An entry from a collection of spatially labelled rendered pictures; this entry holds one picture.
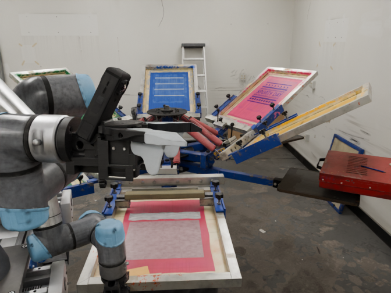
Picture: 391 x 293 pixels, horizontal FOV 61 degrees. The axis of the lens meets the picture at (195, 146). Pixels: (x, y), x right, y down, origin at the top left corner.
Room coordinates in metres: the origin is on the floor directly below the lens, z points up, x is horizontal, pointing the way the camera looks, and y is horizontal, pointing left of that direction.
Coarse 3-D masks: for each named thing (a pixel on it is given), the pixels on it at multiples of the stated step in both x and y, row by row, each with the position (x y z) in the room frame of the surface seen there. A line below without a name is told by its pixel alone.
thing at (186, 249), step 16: (176, 208) 1.59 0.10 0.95; (192, 208) 1.59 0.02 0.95; (176, 224) 1.43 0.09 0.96; (192, 224) 1.43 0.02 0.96; (176, 240) 1.29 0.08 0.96; (192, 240) 1.29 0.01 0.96; (208, 240) 1.29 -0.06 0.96; (176, 256) 1.18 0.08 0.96; (192, 256) 1.18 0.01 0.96; (208, 256) 1.18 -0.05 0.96; (176, 272) 1.08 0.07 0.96; (192, 272) 1.08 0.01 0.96
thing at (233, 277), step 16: (224, 224) 1.37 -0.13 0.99; (224, 240) 1.24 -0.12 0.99; (96, 256) 1.13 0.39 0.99; (224, 272) 1.03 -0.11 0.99; (80, 288) 0.97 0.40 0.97; (96, 288) 0.97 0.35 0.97; (144, 288) 0.98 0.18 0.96; (160, 288) 0.98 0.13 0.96; (176, 288) 0.99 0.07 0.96; (192, 288) 0.99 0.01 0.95
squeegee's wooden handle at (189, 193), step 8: (128, 192) 1.57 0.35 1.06; (136, 192) 1.57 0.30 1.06; (144, 192) 1.57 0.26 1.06; (152, 192) 1.57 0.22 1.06; (160, 192) 1.56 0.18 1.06; (168, 192) 1.56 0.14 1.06; (176, 192) 1.56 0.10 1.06; (184, 192) 1.56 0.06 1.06; (192, 192) 1.56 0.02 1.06; (200, 192) 1.56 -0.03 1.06
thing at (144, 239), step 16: (128, 208) 1.59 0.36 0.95; (144, 208) 1.59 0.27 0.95; (160, 208) 1.59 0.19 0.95; (128, 224) 1.43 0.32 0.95; (144, 224) 1.43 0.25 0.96; (160, 224) 1.43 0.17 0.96; (128, 240) 1.29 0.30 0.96; (144, 240) 1.29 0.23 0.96; (160, 240) 1.29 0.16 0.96; (128, 256) 1.18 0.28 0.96; (144, 256) 1.18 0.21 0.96; (160, 256) 1.18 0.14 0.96; (160, 272) 1.08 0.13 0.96
